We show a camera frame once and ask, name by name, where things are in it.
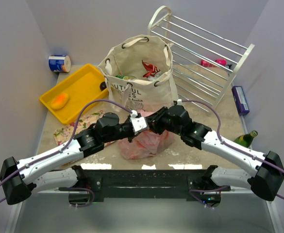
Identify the pink plastic bag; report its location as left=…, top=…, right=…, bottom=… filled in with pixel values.
left=117, top=110, right=175, bottom=160

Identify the red white snack packet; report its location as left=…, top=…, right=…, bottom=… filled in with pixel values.
left=142, top=60, right=163, bottom=82

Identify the yellow plastic tray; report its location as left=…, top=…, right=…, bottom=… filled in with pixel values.
left=39, top=64, right=108, bottom=125

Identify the green chips bag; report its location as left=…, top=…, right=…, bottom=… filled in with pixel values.
left=116, top=75, right=137, bottom=81

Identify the orange toy mango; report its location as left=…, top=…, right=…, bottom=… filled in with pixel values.
left=50, top=93, right=69, bottom=110

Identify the beige canvas tote bag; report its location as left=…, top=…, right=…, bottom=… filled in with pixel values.
left=98, top=35, right=178, bottom=112

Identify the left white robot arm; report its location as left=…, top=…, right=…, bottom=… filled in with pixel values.
left=0, top=111, right=141, bottom=205

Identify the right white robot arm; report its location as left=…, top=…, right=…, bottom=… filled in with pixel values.
left=147, top=105, right=284, bottom=201

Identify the dark toy plum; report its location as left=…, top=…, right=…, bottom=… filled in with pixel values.
left=100, top=82, right=107, bottom=91

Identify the floral rectangular plate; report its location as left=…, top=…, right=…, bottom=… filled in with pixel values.
left=53, top=111, right=104, bottom=146

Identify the white metal rack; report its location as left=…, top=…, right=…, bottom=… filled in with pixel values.
left=148, top=6, right=254, bottom=110

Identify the pink packet behind rack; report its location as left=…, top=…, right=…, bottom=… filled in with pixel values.
left=200, top=60, right=216, bottom=67

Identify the purple box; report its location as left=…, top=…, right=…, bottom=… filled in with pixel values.
left=232, top=86, right=250, bottom=116

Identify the green glass bottle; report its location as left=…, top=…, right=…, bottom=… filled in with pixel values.
left=234, top=130, right=258, bottom=148

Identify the blue white tissue roll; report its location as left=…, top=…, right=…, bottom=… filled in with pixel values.
left=48, top=55, right=71, bottom=73

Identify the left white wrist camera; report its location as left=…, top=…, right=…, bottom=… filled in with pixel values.
left=129, top=110, right=149, bottom=135

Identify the black base frame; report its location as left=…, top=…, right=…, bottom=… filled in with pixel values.
left=68, top=166, right=231, bottom=207

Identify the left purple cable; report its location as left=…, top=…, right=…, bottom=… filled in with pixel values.
left=0, top=99, right=135, bottom=214

